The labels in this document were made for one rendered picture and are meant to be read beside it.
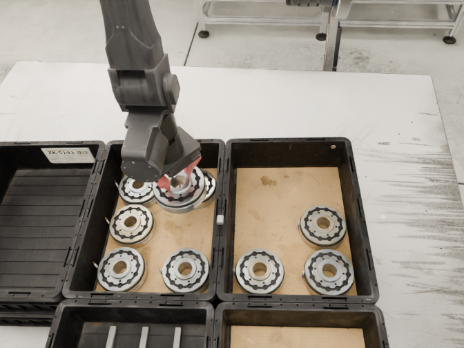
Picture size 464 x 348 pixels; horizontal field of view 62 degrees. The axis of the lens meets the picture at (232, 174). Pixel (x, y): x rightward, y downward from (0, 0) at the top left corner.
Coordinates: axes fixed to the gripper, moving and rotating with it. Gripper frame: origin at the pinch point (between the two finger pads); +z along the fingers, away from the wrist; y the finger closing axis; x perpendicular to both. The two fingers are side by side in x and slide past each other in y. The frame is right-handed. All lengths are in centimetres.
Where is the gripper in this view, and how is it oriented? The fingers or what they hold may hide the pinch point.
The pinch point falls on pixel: (177, 179)
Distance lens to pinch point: 75.7
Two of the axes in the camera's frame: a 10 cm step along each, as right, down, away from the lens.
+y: 7.4, -5.9, 3.3
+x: -6.7, -5.9, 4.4
